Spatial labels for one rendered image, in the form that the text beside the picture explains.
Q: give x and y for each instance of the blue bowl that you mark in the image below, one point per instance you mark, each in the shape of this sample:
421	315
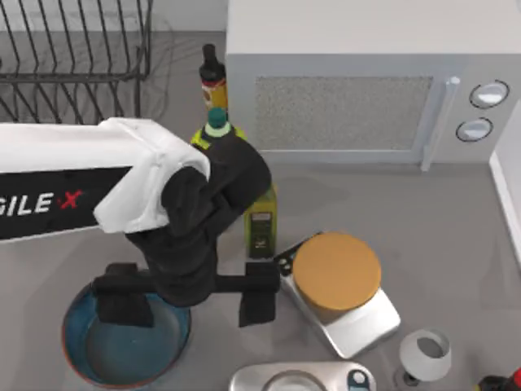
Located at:
122	350

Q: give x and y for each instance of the green oil bottle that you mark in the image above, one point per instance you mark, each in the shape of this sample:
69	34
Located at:
263	228

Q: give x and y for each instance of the orange-brown round block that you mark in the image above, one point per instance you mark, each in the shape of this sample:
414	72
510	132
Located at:
335	273

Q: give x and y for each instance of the silver kitchen scale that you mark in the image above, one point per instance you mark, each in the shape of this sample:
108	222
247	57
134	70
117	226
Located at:
358	330

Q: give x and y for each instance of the dark bottle with yellow label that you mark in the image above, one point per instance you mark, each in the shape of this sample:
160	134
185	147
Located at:
212	77

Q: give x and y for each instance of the microwave oven door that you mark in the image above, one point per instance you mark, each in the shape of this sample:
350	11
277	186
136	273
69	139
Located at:
342	114

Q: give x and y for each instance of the red and black bottle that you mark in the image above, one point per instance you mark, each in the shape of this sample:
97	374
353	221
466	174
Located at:
504	383

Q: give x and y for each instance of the small round microwave knob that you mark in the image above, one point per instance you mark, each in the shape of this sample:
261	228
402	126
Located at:
474	129

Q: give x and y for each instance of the pale microwave oven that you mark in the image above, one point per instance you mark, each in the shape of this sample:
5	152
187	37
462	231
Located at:
350	32

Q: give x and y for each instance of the large round microwave knob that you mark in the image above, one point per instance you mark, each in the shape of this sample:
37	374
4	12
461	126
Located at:
489	94

